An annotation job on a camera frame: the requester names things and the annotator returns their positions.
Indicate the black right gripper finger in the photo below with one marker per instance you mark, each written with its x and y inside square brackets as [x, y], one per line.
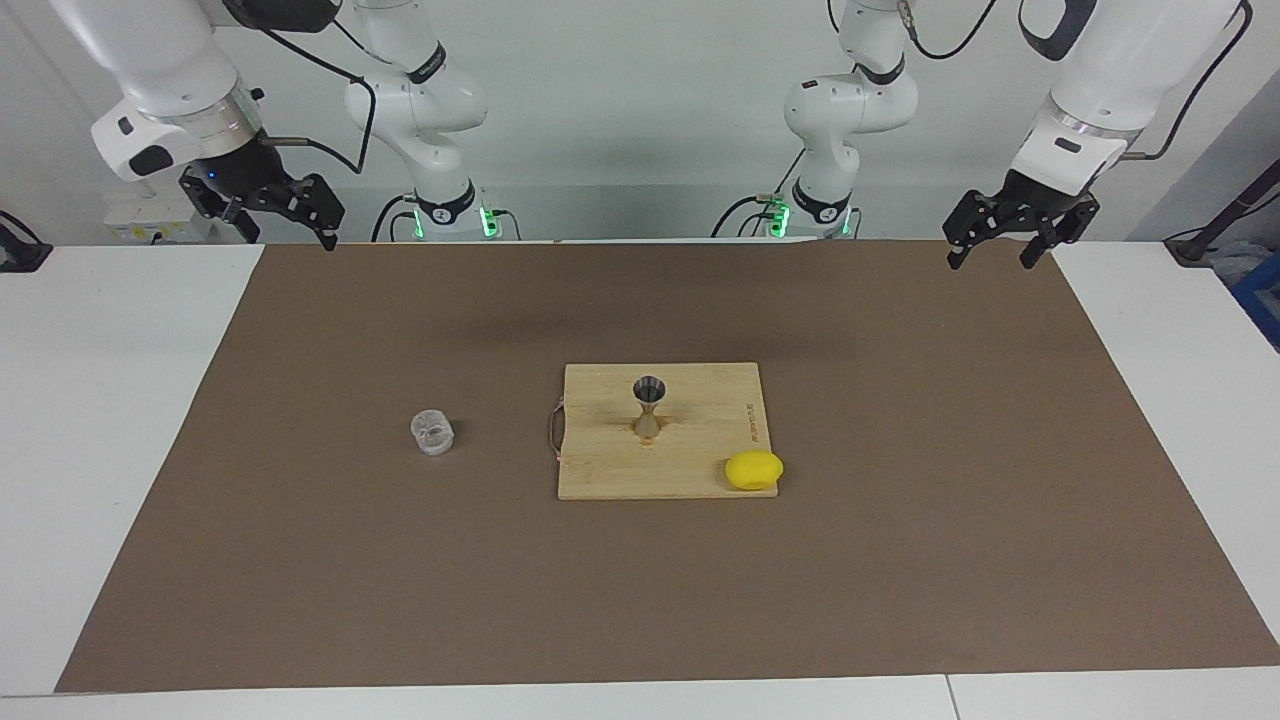
[310, 200]
[220, 208]

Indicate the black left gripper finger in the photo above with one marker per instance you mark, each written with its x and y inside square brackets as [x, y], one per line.
[975, 215]
[1060, 235]

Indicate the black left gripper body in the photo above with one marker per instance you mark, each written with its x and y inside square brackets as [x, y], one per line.
[1040, 200]

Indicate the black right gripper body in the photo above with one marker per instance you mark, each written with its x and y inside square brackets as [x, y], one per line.
[235, 172]

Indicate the clear plastic cup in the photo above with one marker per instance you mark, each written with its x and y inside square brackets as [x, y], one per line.
[433, 432]

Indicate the steel double jigger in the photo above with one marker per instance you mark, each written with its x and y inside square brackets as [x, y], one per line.
[650, 390]

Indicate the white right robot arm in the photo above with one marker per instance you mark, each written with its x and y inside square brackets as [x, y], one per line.
[160, 60]

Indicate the blue box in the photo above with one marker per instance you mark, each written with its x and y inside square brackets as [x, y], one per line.
[1262, 295]

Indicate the yellow lemon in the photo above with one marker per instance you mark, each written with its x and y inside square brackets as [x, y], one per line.
[753, 470]

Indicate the wooden cutting board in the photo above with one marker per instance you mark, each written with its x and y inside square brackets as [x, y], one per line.
[700, 440]

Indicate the brown table mat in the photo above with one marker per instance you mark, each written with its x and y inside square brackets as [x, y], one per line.
[400, 580]

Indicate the white wall socket strip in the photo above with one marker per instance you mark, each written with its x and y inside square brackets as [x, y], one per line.
[140, 220]

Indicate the black clamp mount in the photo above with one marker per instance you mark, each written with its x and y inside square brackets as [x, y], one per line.
[25, 255]

